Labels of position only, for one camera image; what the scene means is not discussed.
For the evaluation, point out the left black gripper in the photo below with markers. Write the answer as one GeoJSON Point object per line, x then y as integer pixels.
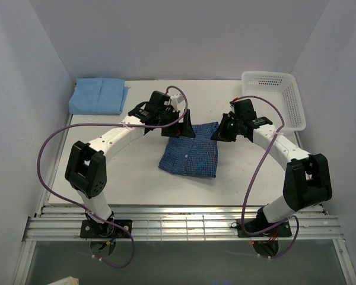
{"type": "Point", "coordinates": [181, 129]}

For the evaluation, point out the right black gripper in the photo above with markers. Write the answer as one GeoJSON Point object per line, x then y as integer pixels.
{"type": "Point", "coordinates": [220, 133]}

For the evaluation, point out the blue plaid long sleeve shirt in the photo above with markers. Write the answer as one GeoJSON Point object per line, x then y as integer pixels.
{"type": "Point", "coordinates": [195, 157]}

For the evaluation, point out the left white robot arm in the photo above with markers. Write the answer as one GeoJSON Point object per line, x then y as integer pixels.
{"type": "Point", "coordinates": [86, 170]}

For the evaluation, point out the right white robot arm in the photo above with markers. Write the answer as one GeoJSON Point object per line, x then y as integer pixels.
{"type": "Point", "coordinates": [307, 178]}

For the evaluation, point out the white plastic basket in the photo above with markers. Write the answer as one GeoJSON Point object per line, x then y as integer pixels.
{"type": "Point", "coordinates": [281, 90]}

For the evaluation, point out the folded light blue shirt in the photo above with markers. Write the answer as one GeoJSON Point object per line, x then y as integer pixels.
{"type": "Point", "coordinates": [98, 96]}

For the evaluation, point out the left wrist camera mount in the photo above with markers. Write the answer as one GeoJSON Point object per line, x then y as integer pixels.
{"type": "Point", "coordinates": [175, 100]}

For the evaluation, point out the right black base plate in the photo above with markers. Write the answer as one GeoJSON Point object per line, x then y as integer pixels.
{"type": "Point", "coordinates": [252, 226]}

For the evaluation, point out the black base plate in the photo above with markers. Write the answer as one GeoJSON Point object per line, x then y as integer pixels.
{"type": "Point", "coordinates": [93, 230]}
{"type": "Point", "coordinates": [252, 226]}

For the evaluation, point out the aluminium rail frame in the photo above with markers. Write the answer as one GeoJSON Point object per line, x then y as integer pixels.
{"type": "Point", "coordinates": [183, 245]}

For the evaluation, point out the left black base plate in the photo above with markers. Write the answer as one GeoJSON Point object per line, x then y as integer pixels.
{"type": "Point", "coordinates": [93, 230]}

